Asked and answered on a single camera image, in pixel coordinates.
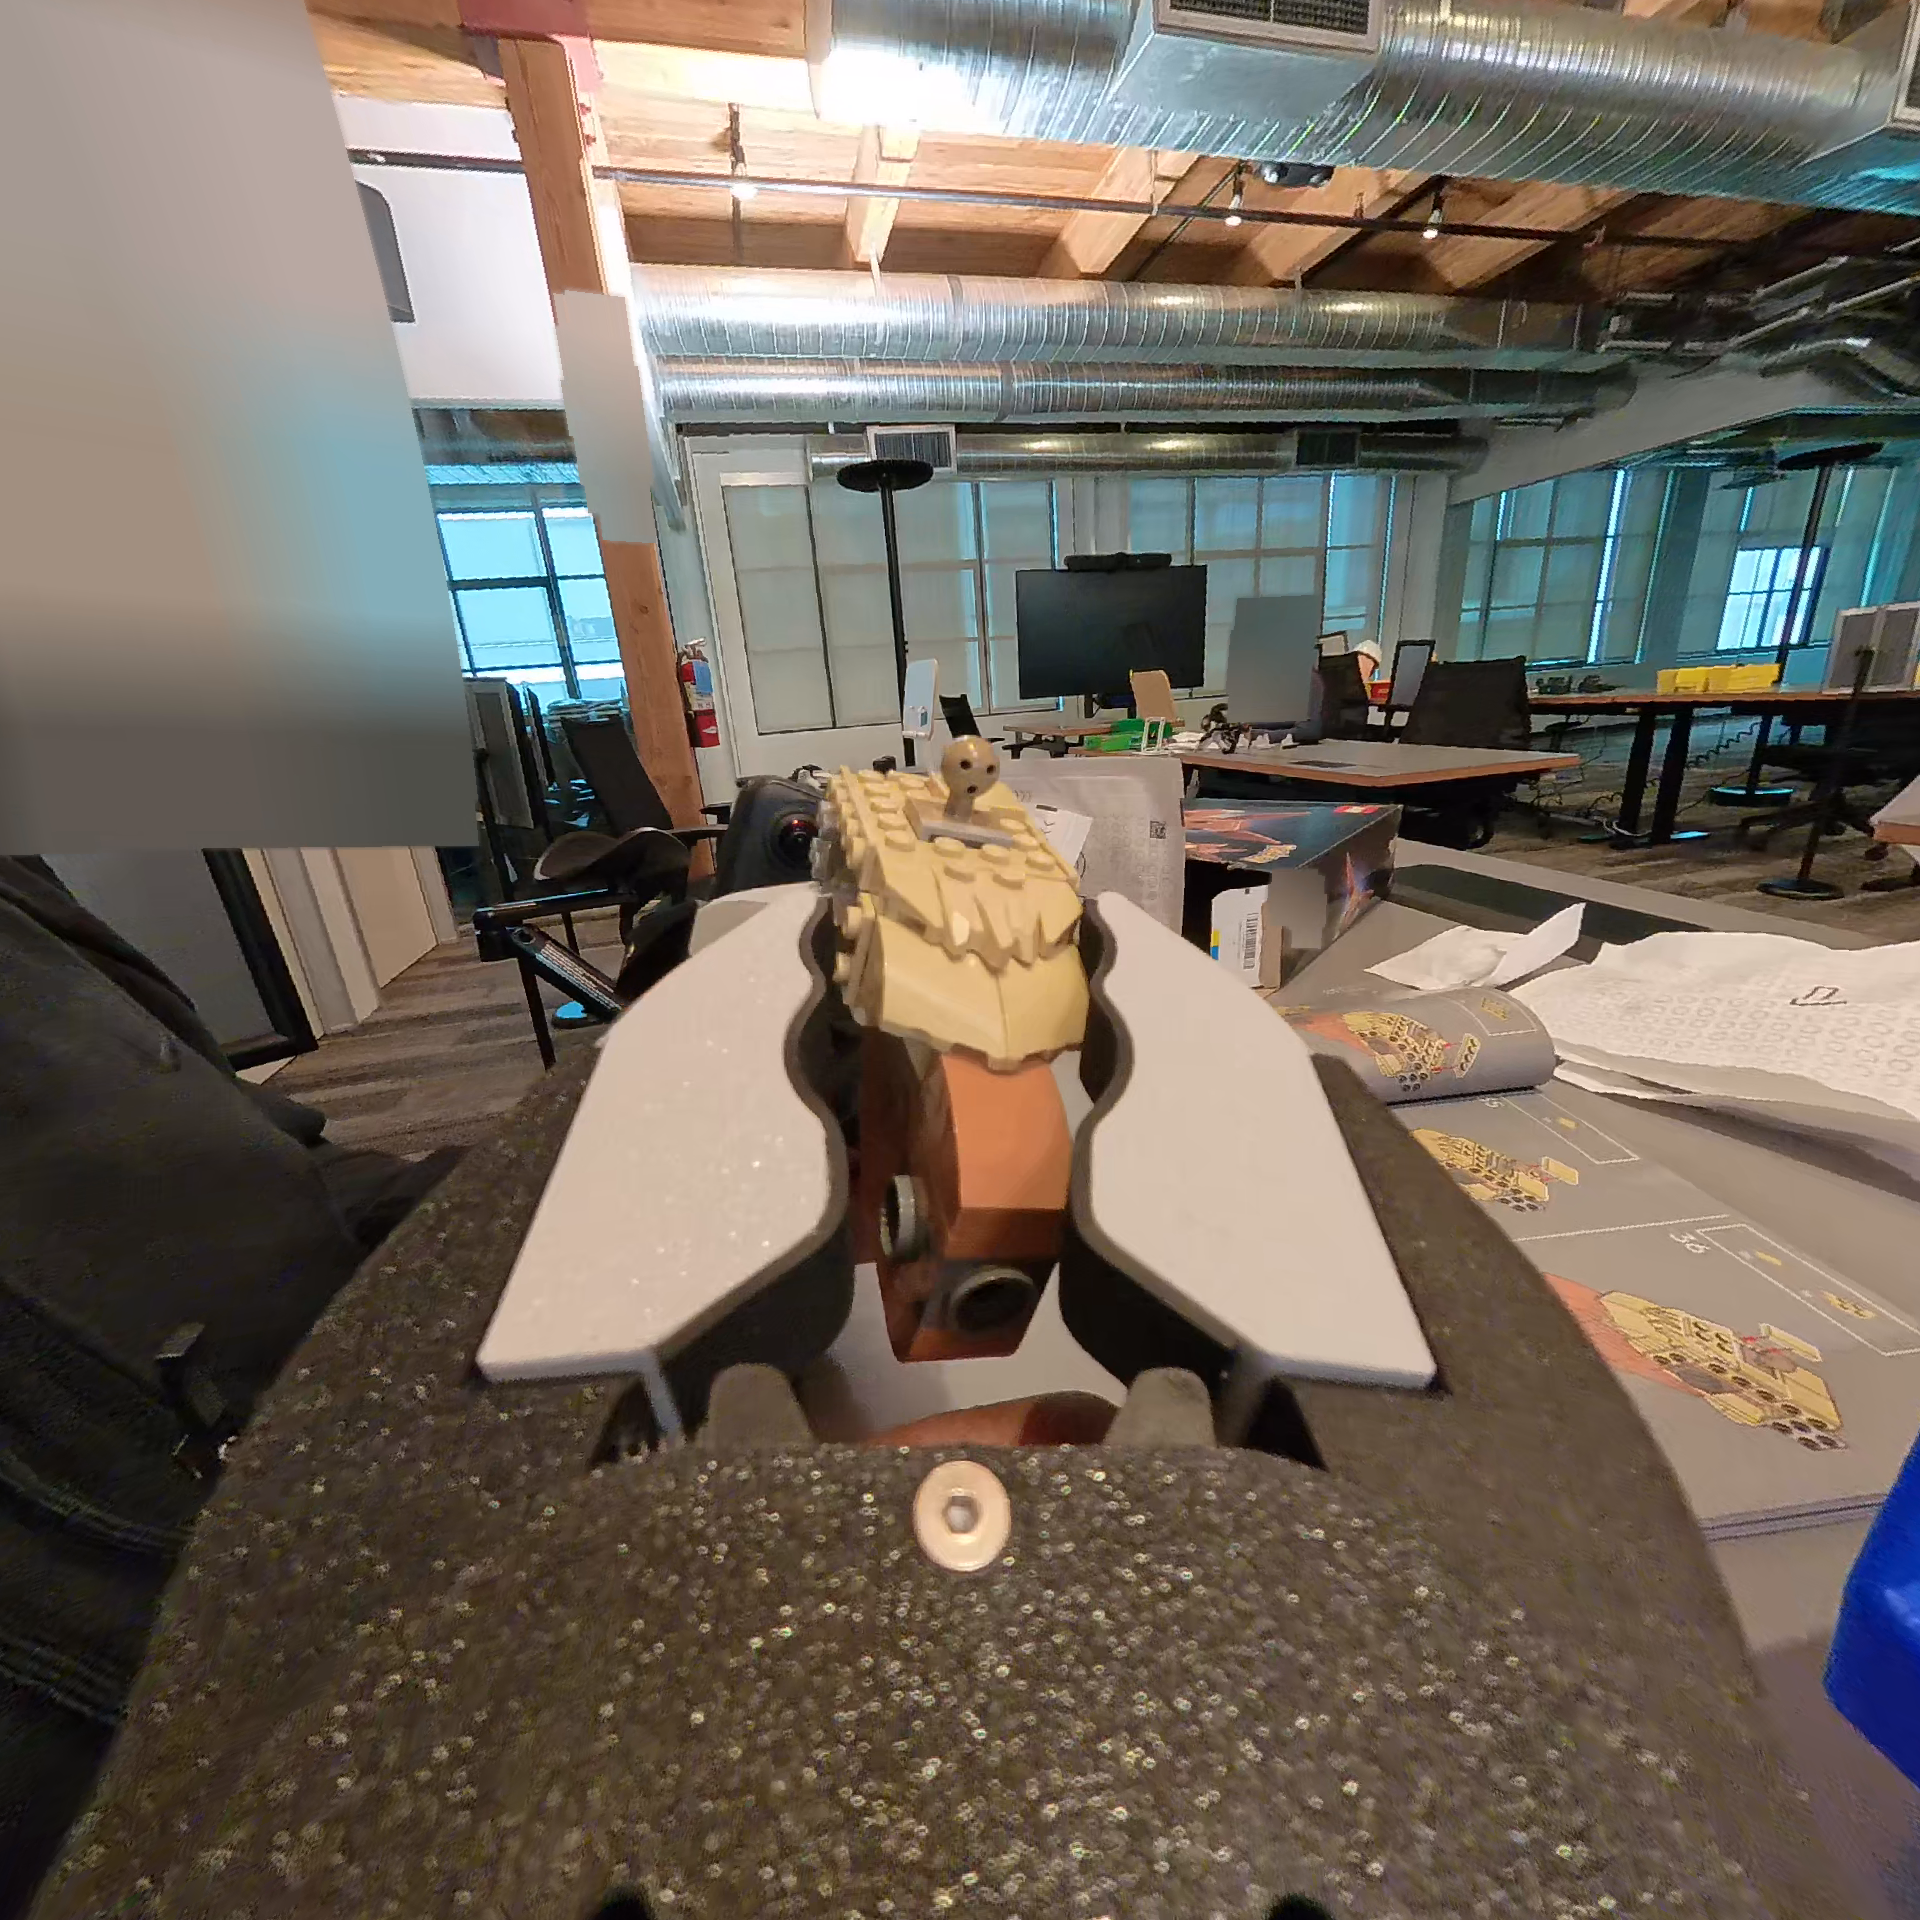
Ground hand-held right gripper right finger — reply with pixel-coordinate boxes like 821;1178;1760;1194
1065;885;1440;1397

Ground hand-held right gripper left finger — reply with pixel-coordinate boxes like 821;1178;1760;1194
479;885;855;1392

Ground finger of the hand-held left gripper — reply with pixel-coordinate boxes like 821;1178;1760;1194
692;877;821;963

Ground tan brick model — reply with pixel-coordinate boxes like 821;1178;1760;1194
811;734;1087;1367

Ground blue plastic bin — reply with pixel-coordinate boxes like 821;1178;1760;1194
1825;1439;1920;1785

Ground grey desk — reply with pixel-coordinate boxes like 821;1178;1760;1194
1036;842;1920;1920

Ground black floor lamp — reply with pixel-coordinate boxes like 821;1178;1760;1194
838;458;936;770

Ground flattened white paper bags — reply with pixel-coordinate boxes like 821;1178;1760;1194
1366;902;1593;999

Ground dark printed kit box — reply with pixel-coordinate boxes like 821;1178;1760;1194
1178;796;1404;963

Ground black monitor screen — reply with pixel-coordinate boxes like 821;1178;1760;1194
1014;564;1207;707

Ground grey instruction booklet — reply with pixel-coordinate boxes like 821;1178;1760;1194
1290;986;1920;1537

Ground wooden pillar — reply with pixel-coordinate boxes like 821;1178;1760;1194
496;30;710;825

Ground white dotted paper sheet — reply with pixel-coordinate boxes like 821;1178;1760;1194
1514;930;1920;1155

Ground person's black jacket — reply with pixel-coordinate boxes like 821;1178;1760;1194
0;854;457;1920

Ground wooden rim table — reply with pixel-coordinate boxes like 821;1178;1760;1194
1531;682;1920;847

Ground silver ceiling duct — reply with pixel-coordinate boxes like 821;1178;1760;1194
630;0;1920;421

